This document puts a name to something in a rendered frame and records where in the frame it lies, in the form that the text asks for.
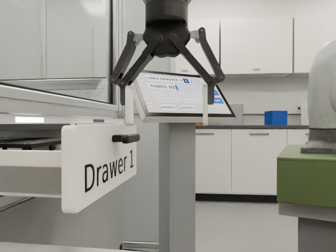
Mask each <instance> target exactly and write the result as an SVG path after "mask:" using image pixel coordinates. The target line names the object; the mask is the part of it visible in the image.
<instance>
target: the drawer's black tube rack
mask: <svg viewBox="0 0 336 252"><path fill-rule="evenodd" d="M61 139H62V138H59V137H0V148H2V150H7V148H19V144H27V143H35V142H44V141H53V140H61ZM22 150H32V148H22ZM49 151H54V145H49Z"/></svg>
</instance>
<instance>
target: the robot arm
mask: <svg viewBox="0 0 336 252"><path fill-rule="evenodd" d="M142 1H143V3H144V4H145V31H144V33H134V32H133V31H131V30H130V31H129V32H128V33H127V40H126V45H125V47H124V49H123V51H122V53H121V55H120V58H119V60H118V62H117V64H116V66H115V68H114V70H113V73H112V75H111V77H110V79H109V81H110V82H111V83H112V84H115V85H117V86H119V88H120V104H121V105H122V106H125V125H126V126H133V124H134V88H133V87H131V86H130V85H131V84H132V83H133V82H134V80H135V79H136V78H137V77H138V75H139V74H140V73H141V72H142V70H143V69H144V68H145V67H146V65H147V64H148V63H149V62H150V61H151V60H152V59H153V58H154V57H155V56H156V57H159V58H165V57H171V58H176V57H177V56H178V55H180V54H181V55H182V56H183V57H184V58H185V59H186V61H187V62H188V63H189V64H190V65H191V66H192V67H193V69H194V70H195V71H196V72H197V73H198V74H199V75H200V77H201V78H202V79H203V80H204V81H205V82H206V84H203V125H204V126H207V125H208V105H213V104H214V102H215V86H216V85H217V84H220V83H223V82H224V81H225V75H224V73H223V71H222V69H221V67H220V65H219V63H218V61H217V59H216V57H215V55H214V53H213V51H212V49H211V47H210V45H209V43H208V41H207V38H206V30H205V28H204V27H200V28H199V29H198V30H193V31H189V29H188V4H189V3H190V2H191V1H192V0H142ZM190 39H194V40H195V42H196V43H198V44H199V43H200V46H201V49H202V51H203V53H204V54H205V56H206V58H207V60H208V62H209V64H210V66H211V68H212V70H213V72H214V74H215V77H211V76H210V74H209V73H208V72H207V71H206V70H205V69H204V68H203V66H202V65H201V64H200V63H199V62H198V61H197V60H196V58H195V57H194V56H193V55H192V54H191V53H190V51H189V50H188V49H187V48H186V45H187V44H188V42H189V41H190ZM141 41H144V42H145V43H146V45H147V46H146V48H145V49H144V50H143V51H142V54H141V55H140V57H139V58H138V59H137V60H136V62H135V63H134V64H133V66H132V67H131V68H130V69H129V71H128V72H127V73H126V74H125V72H126V70H127V68H128V65H129V63H130V61H131V59H132V57H133V55H134V53H135V50H136V47H137V46H138V45H139V44H140V42H141ZM124 74H125V76H124ZM123 76H124V77H123ZM307 108H308V119H309V135H308V142H306V145H304V146H301V147H300V152H301V153H304V154H336V39H334V40H331V41H329V42H327V43H325V44H324V45H323V46H322V48H320V49H319V50H318V52H317V53H316V55H315V57H314V60H313V62H312V65H311V68H310V72H309V77H308V90H307Z"/></svg>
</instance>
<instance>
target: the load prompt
mask: <svg viewBox="0 0 336 252"><path fill-rule="evenodd" d="M143 75H144V77H145V80H146V81H149V82H162V83H176V84H189V85H197V84H196V82H195V80H194V79H193V78H187V77H176V76H164V75H153V74H143Z"/></svg>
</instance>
